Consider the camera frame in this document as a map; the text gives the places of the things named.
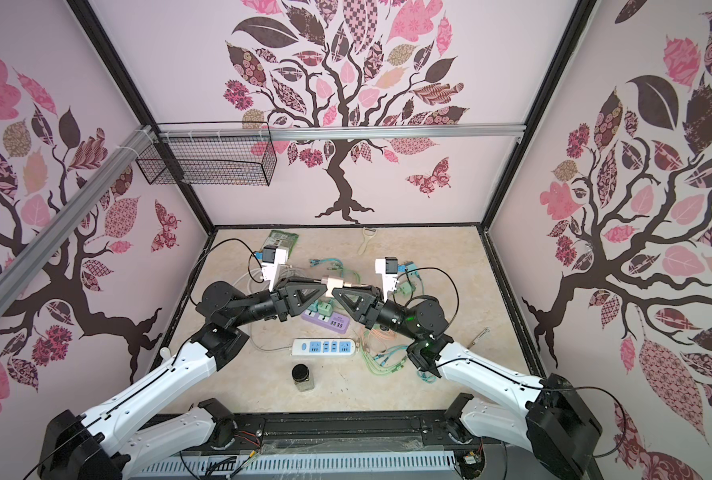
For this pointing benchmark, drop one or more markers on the light green charger plug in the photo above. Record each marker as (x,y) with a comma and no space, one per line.
(325,309)
(406,288)

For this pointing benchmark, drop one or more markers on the rear aluminium rail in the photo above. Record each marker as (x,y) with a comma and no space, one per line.
(346,133)

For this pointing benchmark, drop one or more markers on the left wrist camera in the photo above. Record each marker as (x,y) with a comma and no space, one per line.
(272,259)

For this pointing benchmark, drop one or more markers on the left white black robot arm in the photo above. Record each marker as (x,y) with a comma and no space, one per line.
(112,440)

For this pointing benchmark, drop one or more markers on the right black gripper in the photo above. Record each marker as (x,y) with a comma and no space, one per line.
(372,310)

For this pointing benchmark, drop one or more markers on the black lid glass jar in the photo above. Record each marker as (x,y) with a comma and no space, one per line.
(302,378)

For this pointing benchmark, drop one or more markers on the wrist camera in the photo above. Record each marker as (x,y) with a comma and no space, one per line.
(272,259)
(388,269)

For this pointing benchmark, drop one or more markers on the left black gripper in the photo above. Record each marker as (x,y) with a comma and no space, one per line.
(292,299)

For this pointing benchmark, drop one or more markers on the aluminium rail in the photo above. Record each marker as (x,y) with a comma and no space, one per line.
(36,254)
(346,133)

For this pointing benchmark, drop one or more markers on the green snack packet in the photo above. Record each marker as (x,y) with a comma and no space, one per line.
(283,239)

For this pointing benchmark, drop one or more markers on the white blue power strip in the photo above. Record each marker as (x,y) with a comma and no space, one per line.
(334,347)

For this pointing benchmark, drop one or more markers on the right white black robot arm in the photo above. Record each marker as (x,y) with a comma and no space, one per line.
(545,416)

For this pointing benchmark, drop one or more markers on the black wire basket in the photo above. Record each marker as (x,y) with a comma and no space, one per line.
(224,153)

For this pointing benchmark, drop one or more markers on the dark teal charger plug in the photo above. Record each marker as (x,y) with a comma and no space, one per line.
(409,268)

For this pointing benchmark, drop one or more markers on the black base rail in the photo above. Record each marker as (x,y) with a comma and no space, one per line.
(430,427)

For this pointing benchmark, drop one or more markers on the beige vegetable peeler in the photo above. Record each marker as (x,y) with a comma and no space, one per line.
(367,235)

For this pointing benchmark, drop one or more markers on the left aluminium rail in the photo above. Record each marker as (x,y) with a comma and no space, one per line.
(36,254)

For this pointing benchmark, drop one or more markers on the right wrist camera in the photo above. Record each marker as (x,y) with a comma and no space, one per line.
(388,269)

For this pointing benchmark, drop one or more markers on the white slotted cable duct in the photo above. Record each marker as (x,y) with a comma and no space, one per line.
(367,465)

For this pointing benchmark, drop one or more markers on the purple power strip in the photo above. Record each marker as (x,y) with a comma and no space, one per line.
(334,322)

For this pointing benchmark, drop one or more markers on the pink charger plug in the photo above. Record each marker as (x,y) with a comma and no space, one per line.
(332,283)

